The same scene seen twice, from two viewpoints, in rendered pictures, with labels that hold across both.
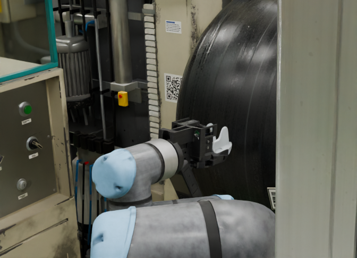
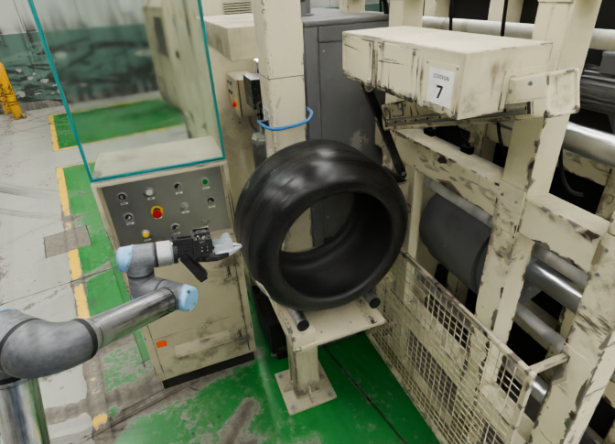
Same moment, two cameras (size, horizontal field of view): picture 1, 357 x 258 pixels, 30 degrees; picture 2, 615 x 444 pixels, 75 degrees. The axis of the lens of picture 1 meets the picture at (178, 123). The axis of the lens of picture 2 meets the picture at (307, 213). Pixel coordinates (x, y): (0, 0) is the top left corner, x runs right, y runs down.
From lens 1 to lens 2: 100 cm
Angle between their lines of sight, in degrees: 30
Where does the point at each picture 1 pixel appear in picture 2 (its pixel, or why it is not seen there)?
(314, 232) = not seen: outside the picture
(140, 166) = (134, 259)
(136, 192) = (133, 273)
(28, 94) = (207, 173)
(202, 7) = (284, 143)
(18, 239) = not seen: hidden behind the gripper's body
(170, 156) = (164, 254)
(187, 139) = (187, 244)
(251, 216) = (28, 342)
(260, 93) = (251, 223)
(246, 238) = (14, 354)
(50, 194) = (225, 228)
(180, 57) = not seen: hidden behind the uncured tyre
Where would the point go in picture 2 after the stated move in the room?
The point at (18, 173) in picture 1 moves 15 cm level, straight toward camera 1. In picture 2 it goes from (200, 214) to (184, 232)
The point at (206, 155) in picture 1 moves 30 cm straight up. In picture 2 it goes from (204, 254) to (185, 163)
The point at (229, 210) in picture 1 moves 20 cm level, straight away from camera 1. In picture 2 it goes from (19, 334) to (112, 278)
